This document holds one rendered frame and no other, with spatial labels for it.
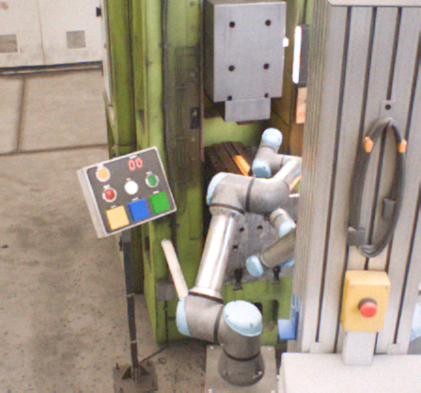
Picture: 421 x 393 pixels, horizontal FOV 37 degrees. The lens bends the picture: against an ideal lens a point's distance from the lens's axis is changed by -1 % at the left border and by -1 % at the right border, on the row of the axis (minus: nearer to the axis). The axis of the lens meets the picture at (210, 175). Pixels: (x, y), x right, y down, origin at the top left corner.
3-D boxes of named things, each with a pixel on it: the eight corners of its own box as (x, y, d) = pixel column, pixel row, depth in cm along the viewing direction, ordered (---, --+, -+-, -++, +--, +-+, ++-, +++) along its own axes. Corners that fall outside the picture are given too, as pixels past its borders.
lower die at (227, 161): (266, 191, 286) (267, 175, 283) (224, 196, 282) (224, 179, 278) (241, 154, 323) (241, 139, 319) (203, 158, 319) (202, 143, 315)
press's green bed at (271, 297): (288, 350, 325) (293, 275, 304) (218, 361, 317) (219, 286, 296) (257, 288, 373) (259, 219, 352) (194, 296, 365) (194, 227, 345)
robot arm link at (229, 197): (214, 341, 186) (255, 172, 201) (168, 330, 190) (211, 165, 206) (223, 346, 197) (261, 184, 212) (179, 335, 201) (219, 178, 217)
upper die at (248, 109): (270, 118, 271) (271, 98, 267) (225, 122, 267) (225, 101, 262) (242, 88, 307) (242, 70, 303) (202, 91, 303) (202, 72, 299)
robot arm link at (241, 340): (255, 362, 187) (257, 326, 181) (212, 352, 191) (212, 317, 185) (265, 337, 197) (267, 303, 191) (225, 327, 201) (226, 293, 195)
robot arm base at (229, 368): (266, 386, 191) (267, 362, 187) (216, 385, 192) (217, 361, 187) (263, 353, 205) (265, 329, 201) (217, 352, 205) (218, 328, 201)
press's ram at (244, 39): (300, 95, 269) (306, 1, 252) (213, 102, 261) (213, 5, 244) (269, 68, 306) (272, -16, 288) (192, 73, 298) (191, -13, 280)
